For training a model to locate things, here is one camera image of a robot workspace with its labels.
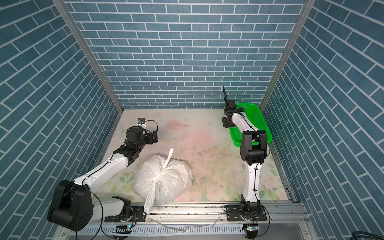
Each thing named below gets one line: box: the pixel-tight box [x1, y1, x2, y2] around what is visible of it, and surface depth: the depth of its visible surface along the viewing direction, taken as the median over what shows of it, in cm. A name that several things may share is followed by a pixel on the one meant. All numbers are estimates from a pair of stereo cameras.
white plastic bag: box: [133, 147, 193, 215], surface depth 76 cm
